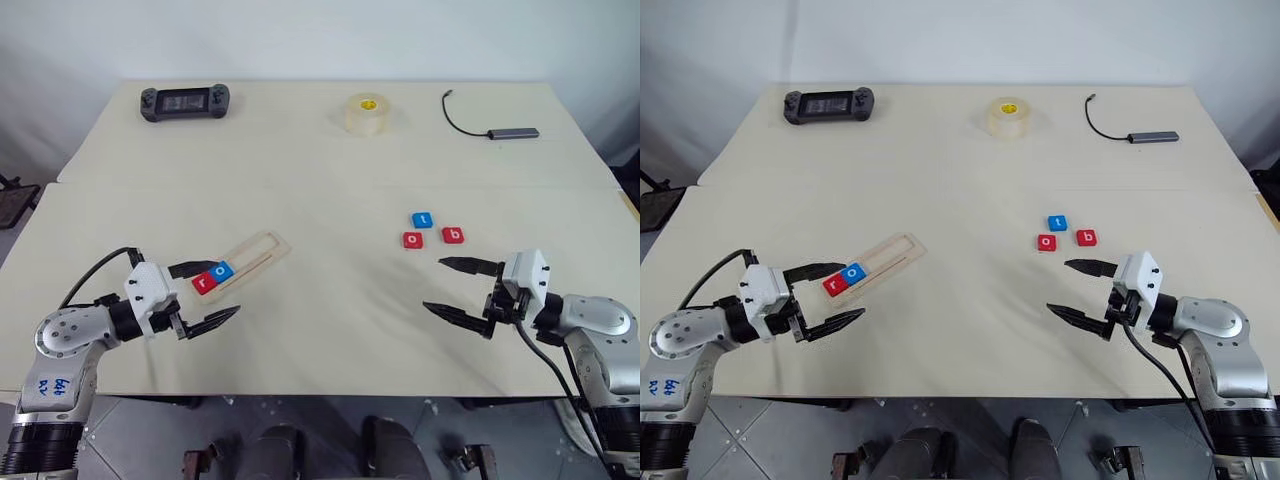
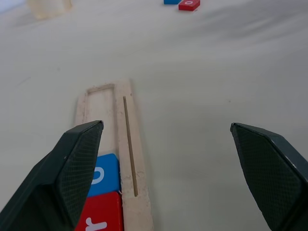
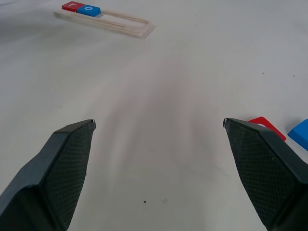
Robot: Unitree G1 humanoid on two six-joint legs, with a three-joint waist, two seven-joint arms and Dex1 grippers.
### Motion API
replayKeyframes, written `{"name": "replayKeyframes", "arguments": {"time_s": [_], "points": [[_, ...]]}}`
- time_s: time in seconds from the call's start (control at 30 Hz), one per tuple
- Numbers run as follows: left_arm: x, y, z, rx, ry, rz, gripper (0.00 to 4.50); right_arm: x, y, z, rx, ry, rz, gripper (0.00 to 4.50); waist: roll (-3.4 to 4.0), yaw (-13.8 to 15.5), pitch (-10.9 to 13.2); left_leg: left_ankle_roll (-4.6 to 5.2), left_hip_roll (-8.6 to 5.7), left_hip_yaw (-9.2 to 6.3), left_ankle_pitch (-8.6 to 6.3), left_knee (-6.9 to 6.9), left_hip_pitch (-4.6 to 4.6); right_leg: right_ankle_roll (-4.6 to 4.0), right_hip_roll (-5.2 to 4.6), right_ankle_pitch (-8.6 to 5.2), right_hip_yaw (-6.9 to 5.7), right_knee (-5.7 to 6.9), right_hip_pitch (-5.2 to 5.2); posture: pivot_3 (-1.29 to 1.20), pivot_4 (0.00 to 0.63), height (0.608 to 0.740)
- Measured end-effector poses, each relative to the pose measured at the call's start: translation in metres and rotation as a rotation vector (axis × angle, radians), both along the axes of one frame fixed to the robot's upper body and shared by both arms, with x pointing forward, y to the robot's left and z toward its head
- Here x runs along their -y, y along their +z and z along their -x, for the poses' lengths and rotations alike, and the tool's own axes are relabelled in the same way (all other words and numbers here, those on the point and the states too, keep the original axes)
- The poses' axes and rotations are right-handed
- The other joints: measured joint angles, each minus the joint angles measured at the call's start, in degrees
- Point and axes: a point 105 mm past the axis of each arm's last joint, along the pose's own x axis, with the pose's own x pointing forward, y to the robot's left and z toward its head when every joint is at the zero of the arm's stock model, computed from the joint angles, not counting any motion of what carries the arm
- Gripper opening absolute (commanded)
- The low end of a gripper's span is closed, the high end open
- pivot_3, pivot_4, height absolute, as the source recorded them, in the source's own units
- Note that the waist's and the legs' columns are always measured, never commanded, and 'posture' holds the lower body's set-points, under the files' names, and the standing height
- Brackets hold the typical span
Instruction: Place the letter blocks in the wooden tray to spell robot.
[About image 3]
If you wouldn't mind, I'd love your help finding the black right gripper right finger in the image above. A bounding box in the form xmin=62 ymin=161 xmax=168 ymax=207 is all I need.
xmin=223 ymin=117 xmax=308 ymax=231

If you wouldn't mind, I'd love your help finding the red letter tile b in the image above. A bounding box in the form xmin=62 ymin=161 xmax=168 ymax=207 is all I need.
xmin=247 ymin=116 xmax=287 ymax=141

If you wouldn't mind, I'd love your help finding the blue letter tile o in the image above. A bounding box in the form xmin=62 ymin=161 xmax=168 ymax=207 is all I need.
xmin=77 ymin=5 xmax=101 ymax=17

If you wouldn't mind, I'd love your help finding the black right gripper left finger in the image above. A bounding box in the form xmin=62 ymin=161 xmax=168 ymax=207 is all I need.
xmin=0 ymin=119 xmax=97 ymax=231

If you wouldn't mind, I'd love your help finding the red letter tile r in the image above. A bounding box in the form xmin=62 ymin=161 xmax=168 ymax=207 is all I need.
xmin=61 ymin=1 xmax=85 ymax=12

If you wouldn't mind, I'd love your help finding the light wooden letter tray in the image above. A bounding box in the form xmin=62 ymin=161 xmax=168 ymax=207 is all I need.
xmin=53 ymin=9 xmax=154 ymax=39

